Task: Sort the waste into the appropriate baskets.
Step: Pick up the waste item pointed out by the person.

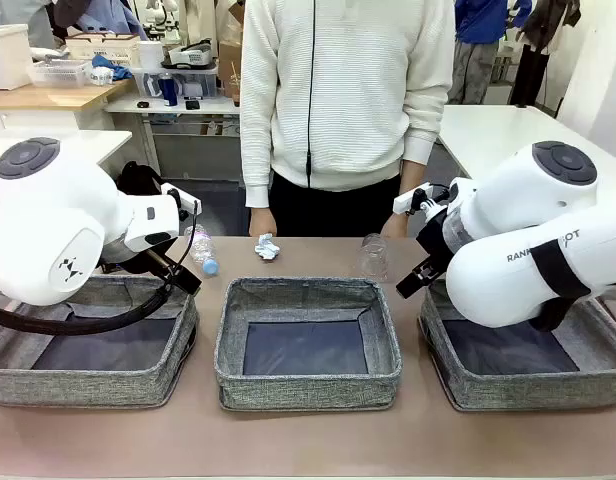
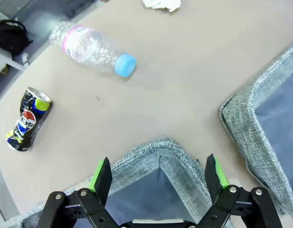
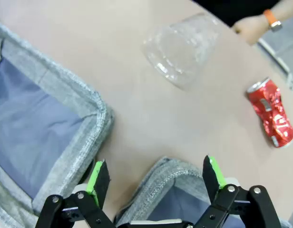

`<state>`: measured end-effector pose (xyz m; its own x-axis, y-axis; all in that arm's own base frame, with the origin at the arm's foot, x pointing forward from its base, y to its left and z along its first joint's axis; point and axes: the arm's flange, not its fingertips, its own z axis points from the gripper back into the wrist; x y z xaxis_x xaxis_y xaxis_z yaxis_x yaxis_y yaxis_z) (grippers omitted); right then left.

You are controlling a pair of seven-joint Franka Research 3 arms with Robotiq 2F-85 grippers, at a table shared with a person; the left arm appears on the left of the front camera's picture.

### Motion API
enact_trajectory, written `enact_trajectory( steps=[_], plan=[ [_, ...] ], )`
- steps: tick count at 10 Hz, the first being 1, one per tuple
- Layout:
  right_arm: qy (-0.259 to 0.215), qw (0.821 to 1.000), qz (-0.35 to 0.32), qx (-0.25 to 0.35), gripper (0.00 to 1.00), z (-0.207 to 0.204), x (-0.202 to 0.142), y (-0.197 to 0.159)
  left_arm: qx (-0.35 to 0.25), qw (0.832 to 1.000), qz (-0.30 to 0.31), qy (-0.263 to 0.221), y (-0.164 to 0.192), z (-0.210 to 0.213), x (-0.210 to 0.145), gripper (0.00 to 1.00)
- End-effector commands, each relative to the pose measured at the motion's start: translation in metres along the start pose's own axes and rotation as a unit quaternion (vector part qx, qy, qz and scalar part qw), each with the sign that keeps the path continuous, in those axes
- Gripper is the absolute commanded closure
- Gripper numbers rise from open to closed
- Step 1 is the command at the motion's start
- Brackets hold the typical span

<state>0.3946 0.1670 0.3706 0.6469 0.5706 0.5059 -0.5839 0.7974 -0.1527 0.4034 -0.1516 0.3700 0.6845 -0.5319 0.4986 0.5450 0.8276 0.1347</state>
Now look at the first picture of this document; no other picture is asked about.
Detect background person blue jacket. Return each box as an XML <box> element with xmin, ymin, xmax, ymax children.
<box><xmin>452</xmin><ymin>0</ymin><xmax>533</xmax><ymax>106</ymax></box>

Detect light wooden crate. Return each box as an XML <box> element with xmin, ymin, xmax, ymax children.
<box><xmin>65</xmin><ymin>32</ymin><xmax>142</xmax><ymax>69</ymax></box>

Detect grey fabric basket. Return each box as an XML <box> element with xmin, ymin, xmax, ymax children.
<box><xmin>418</xmin><ymin>284</ymin><xmax>616</xmax><ymax>412</ymax></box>
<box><xmin>213</xmin><ymin>277</ymin><xmax>404</xmax><ymax>412</ymax></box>
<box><xmin>0</xmin><ymin>273</ymin><xmax>200</xmax><ymax>409</ymax></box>

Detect crumpled white paper ball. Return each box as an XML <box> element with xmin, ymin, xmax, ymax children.
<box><xmin>252</xmin><ymin>232</ymin><xmax>282</xmax><ymax>260</ymax></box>

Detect blue cloth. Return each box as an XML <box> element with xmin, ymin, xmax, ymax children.
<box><xmin>91</xmin><ymin>54</ymin><xmax>135</xmax><ymax>82</ymax></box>

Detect clear plastic storage bin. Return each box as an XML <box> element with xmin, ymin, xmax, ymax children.
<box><xmin>132</xmin><ymin>64</ymin><xmax>219</xmax><ymax>101</ymax></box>

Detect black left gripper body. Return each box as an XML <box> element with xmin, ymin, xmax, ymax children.
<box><xmin>100</xmin><ymin>248</ymin><xmax>172</xmax><ymax>276</ymax></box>

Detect brown cardboard box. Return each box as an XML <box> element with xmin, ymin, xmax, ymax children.
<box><xmin>217</xmin><ymin>39</ymin><xmax>244</xmax><ymax>101</ymax></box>

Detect person right forearm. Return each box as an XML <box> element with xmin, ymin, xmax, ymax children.
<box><xmin>241</xmin><ymin>99</ymin><xmax>275</xmax><ymax>209</ymax></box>

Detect wooden top table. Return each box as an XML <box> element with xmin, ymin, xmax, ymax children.
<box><xmin>0</xmin><ymin>74</ymin><xmax>137</xmax><ymax>131</ymax></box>

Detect person black trousers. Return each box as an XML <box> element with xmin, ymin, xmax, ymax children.
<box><xmin>270</xmin><ymin>169</ymin><xmax>404</xmax><ymax>239</ymax></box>

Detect background person dark clothes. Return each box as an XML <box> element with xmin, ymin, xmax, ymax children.
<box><xmin>507</xmin><ymin>0</ymin><xmax>582</xmax><ymax>107</ymax></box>

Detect person left forearm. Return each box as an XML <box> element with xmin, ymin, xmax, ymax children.
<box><xmin>400</xmin><ymin>89</ymin><xmax>457</xmax><ymax>194</ymax></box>

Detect white plastic mesh basket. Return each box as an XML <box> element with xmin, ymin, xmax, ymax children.
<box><xmin>26</xmin><ymin>58</ymin><xmax>92</xmax><ymax>89</ymax></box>

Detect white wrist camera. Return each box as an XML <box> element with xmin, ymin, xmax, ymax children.
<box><xmin>392</xmin><ymin>182</ymin><xmax>452</xmax><ymax>217</ymax></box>
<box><xmin>160</xmin><ymin>182</ymin><xmax>203</xmax><ymax>221</ymax></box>

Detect person left hand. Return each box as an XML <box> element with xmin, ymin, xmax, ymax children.
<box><xmin>380</xmin><ymin>212</ymin><xmax>412</xmax><ymax>239</ymax></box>

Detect large white table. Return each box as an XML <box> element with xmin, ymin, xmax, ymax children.
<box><xmin>437</xmin><ymin>103</ymin><xmax>616</xmax><ymax>181</ymax></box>

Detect plastic bottle blue cap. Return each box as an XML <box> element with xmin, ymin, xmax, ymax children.
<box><xmin>183</xmin><ymin>223</ymin><xmax>222</xmax><ymax>277</ymax></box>

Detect black backpack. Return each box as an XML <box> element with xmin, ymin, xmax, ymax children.
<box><xmin>115</xmin><ymin>160</ymin><xmax>165</xmax><ymax>201</ymax></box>

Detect person right hand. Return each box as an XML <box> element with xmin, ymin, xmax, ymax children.
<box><xmin>247</xmin><ymin>205</ymin><xmax>278</xmax><ymax>238</ymax></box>

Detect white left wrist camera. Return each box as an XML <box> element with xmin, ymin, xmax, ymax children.
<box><xmin>160</xmin><ymin>182</ymin><xmax>203</xmax><ymax>221</ymax></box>

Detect dark blue bottle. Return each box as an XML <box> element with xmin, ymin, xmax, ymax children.
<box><xmin>157</xmin><ymin>72</ymin><xmax>180</xmax><ymax>107</ymax></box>

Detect person white zip jacket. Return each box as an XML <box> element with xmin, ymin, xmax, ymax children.
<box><xmin>240</xmin><ymin>0</ymin><xmax>457</xmax><ymax>194</ymax></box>

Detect white desk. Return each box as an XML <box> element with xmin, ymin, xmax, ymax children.
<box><xmin>0</xmin><ymin>129</ymin><xmax>134</xmax><ymax>176</ymax></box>

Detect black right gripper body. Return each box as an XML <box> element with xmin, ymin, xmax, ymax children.
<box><xmin>416</xmin><ymin>207</ymin><xmax>460</xmax><ymax>274</ymax></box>

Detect crushed clear plastic cup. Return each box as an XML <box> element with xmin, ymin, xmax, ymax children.
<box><xmin>357</xmin><ymin>233</ymin><xmax>390</xmax><ymax>281</ymax></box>

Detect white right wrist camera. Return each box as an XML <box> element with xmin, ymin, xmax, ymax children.
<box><xmin>392</xmin><ymin>182</ymin><xmax>452</xmax><ymax>217</ymax></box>

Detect white storage box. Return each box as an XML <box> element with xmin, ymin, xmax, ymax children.
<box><xmin>0</xmin><ymin>23</ymin><xmax>34</xmax><ymax>91</ymax></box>

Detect background person light blue shirt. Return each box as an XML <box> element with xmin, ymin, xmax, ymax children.
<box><xmin>27</xmin><ymin>0</ymin><xmax>149</xmax><ymax>51</ymax></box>

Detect white shelf table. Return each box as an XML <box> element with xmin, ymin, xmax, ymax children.
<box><xmin>105</xmin><ymin>94</ymin><xmax>242</xmax><ymax>181</ymax></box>

